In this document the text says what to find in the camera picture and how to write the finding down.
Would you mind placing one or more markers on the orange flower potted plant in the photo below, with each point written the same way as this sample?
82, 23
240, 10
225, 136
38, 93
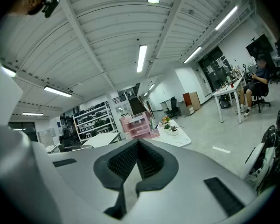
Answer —
166, 119

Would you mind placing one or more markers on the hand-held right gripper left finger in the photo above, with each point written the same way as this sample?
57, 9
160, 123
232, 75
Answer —
107, 169

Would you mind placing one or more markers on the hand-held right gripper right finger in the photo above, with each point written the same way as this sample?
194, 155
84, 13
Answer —
163, 169

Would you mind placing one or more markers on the person's head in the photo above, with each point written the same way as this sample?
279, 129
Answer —
21, 1

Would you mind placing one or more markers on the white storage shelf rack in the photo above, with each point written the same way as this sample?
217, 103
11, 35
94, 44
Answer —
98, 125

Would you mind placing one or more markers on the black swivel office chair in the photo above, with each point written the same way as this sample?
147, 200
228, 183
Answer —
262, 94

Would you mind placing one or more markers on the pink file box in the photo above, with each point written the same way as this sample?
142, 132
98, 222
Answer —
126, 125

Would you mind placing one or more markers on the pink desk organizer tray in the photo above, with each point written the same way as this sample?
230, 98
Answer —
140, 127

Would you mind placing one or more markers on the black double door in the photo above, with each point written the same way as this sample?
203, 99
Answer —
214, 69

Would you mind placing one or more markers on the pink succulent potted plant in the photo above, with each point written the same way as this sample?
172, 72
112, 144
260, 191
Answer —
174, 130

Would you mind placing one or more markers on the white metal shelving rack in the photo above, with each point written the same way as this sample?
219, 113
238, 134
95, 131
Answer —
77, 125

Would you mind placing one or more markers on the pile of black white helmets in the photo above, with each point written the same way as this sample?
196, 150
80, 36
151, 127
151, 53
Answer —
273, 148

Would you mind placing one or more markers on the black mesh office chair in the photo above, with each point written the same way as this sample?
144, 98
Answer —
173, 106

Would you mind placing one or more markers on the grey floor vacuum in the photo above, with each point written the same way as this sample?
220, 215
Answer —
224, 101

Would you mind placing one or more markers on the brown wooden cabinet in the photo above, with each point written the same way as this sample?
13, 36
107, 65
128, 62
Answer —
193, 100

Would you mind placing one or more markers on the grey pedestal drawer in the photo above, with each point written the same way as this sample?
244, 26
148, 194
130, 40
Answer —
185, 108

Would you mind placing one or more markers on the green succulent potted plant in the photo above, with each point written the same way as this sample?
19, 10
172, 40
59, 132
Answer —
167, 126

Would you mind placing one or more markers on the dark staircase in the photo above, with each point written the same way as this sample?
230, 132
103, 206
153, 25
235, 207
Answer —
137, 106

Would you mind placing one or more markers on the black wall monitor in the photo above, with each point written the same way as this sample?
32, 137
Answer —
261, 44

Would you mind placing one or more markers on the white long desk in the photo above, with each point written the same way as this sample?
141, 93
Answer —
226, 92

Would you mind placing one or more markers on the white rectangular table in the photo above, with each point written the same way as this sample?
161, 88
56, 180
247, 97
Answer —
102, 139

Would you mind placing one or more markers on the black head-mounted camera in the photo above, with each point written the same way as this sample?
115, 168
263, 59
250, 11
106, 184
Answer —
50, 6

